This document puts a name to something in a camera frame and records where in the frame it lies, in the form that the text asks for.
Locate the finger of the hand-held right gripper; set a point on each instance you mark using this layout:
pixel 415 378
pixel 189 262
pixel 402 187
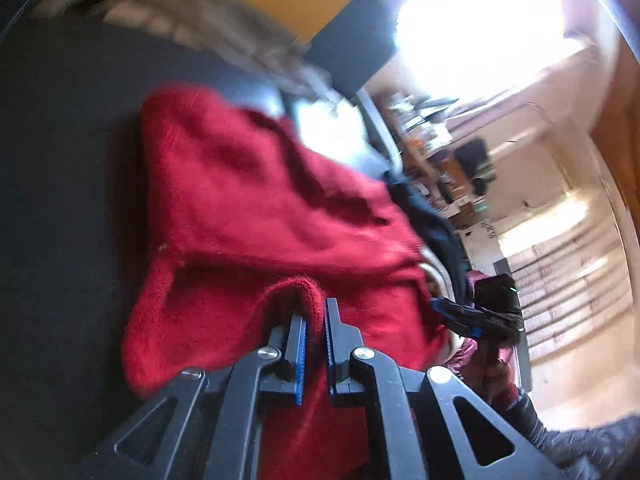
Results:
pixel 457 315

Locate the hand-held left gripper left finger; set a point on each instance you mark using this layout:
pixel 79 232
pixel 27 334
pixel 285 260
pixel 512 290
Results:
pixel 299 355

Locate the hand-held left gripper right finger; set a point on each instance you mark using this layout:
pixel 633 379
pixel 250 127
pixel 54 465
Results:
pixel 331 355

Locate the red knitted sweater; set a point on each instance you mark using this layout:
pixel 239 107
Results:
pixel 240 220

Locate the pile of grey clothes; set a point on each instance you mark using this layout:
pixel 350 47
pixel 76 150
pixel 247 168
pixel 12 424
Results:
pixel 210 25

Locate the person's right hand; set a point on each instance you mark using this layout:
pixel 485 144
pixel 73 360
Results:
pixel 492 370

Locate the dark navy cloth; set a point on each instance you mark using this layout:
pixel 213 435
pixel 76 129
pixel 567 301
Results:
pixel 435 225

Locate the black monitor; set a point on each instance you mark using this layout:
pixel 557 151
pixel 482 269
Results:
pixel 475 157

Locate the cluttered wooden shelf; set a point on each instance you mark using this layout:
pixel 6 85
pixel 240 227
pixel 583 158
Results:
pixel 430 130

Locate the grey fuzzy cloth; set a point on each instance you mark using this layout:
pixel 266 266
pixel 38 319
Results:
pixel 595 452

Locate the black cushion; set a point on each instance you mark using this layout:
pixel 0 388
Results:
pixel 350 45

